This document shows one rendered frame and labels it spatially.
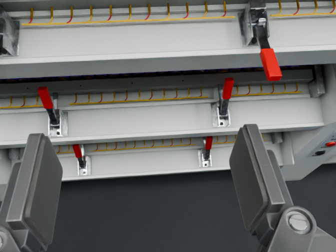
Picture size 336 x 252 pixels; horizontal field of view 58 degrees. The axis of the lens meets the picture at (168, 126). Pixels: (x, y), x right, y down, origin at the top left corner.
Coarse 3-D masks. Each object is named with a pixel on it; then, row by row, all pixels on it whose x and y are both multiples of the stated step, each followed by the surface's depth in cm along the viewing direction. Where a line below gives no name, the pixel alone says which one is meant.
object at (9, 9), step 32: (0, 0) 30; (32, 0) 31; (64, 0) 31; (96, 0) 31; (128, 0) 32; (160, 0) 32; (192, 0) 32; (224, 0) 33; (288, 0) 34; (320, 0) 34
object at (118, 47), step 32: (32, 32) 33; (64, 32) 33; (96, 32) 33; (128, 32) 33; (160, 32) 33; (192, 32) 33; (224, 32) 34; (288, 32) 34; (320, 32) 34; (0, 64) 32; (32, 64) 32; (64, 64) 33; (96, 64) 34; (128, 64) 34; (160, 64) 35; (192, 64) 36; (224, 64) 36; (256, 64) 37; (288, 64) 38
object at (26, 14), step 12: (12, 12) 32; (24, 12) 32; (36, 12) 32; (48, 12) 32; (60, 12) 32; (84, 12) 33; (96, 12) 33; (108, 12) 33; (120, 12) 33; (132, 12) 33; (144, 12) 33; (156, 12) 33; (180, 12) 34; (192, 12) 34
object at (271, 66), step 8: (256, 24) 31; (256, 32) 31; (264, 32) 31; (264, 40) 31; (264, 48) 30; (272, 48) 30; (264, 56) 29; (272, 56) 29; (264, 64) 29; (272, 64) 29; (272, 72) 28; (280, 72) 28; (272, 80) 29
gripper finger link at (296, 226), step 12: (288, 216) 11; (300, 216) 11; (312, 216) 11; (276, 228) 11; (288, 228) 11; (300, 228) 11; (312, 228) 11; (276, 240) 10; (288, 240) 10; (300, 240) 10; (312, 240) 10
